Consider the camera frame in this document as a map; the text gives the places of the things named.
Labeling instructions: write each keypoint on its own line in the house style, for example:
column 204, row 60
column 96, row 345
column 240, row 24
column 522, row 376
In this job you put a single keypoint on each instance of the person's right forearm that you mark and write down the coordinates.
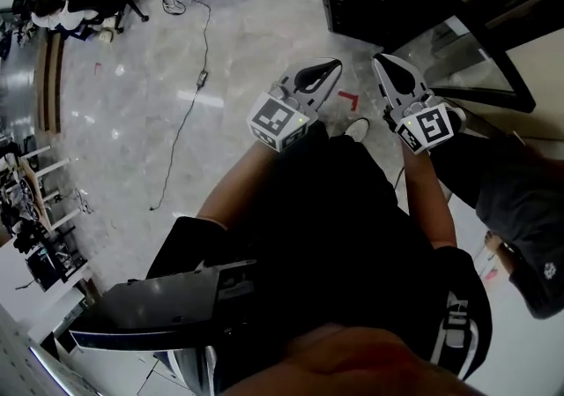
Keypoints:
column 427, row 200

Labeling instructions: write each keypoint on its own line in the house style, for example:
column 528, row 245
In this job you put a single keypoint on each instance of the red tape corner mark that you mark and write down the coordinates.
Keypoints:
column 353, row 103

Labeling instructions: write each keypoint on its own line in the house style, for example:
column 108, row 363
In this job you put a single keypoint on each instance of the person's black shirt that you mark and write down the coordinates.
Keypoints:
column 330, row 231

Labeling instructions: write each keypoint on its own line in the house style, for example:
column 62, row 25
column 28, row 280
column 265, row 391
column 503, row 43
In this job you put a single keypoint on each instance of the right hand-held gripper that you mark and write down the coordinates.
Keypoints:
column 434, row 127

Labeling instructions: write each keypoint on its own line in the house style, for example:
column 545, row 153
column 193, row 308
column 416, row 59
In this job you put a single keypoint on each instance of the white frame rack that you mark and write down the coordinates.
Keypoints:
column 51, row 167

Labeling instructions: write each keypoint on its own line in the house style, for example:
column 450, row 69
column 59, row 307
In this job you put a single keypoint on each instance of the white perforated board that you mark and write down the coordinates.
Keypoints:
column 26, row 354

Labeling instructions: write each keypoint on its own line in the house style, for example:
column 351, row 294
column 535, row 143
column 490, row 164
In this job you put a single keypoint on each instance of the wooden curved panel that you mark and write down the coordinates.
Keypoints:
column 50, row 85

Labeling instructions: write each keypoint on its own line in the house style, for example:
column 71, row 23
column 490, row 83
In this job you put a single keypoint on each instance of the white table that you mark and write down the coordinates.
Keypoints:
column 13, row 266

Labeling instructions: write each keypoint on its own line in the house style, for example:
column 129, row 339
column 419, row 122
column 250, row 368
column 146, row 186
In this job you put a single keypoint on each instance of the white drawer cabinet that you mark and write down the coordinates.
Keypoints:
column 163, row 376

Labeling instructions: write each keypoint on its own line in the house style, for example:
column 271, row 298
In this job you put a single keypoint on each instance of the person's white shoe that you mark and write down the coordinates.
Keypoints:
column 358, row 129

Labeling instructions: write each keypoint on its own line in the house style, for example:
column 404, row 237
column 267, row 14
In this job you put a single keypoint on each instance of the person's head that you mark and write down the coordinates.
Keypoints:
column 352, row 363

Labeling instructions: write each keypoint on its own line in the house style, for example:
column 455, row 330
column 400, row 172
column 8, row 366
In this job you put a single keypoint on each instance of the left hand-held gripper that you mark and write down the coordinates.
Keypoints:
column 273, row 121

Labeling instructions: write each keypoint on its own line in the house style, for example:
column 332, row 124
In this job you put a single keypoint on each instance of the glass fridge door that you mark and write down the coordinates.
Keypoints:
column 484, row 96

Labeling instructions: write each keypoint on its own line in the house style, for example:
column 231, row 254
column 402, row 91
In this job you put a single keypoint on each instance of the person's left forearm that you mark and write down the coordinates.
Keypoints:
column 233, row 191

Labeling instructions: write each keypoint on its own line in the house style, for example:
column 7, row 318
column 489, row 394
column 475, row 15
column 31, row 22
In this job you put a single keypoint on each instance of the black electronics box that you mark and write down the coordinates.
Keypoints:
column 44, row 271

